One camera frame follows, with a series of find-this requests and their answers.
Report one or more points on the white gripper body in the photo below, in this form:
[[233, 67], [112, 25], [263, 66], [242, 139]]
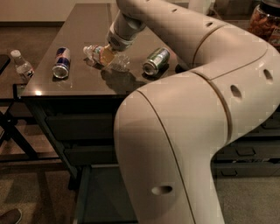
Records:
[[119, 40]]

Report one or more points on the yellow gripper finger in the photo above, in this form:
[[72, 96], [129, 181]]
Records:
[[107, 54]]

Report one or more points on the clear plastic water bottle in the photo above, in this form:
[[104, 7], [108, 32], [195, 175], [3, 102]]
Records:
[[120, 63]]

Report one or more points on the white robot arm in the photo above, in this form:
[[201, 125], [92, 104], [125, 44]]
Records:
[[166, 132]]

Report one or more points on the dark grey cabinet counter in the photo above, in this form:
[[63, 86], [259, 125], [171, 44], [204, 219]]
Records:
[[85, 91]]

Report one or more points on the top left drawer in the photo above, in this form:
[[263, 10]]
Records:
[[81, 127]]

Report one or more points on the water bottle on side table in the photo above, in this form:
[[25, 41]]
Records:
[[23, 67]]

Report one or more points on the middle left drawer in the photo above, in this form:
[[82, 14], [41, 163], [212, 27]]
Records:
[[91, 155]]

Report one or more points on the open bottom left drawer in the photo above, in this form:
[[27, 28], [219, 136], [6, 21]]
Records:
[[102, 197]]

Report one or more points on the bottom right drawer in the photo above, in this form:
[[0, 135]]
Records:
[[241, 170]]

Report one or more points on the middle right drawer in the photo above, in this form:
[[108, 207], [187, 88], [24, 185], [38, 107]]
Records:
[[250, 150]]

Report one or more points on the green silver soda can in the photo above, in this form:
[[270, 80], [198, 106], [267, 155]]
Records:
[[156, 60]]

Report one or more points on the blue silver energy drink can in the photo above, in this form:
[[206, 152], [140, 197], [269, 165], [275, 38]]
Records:
[[61, 66]]

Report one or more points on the black side table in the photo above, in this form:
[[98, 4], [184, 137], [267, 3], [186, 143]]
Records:
[[16, 110]]

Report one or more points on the clear snack jar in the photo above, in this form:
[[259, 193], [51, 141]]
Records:
[[265, 22]]

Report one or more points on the dark shoe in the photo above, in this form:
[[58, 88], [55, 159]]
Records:
[[13, 216]]

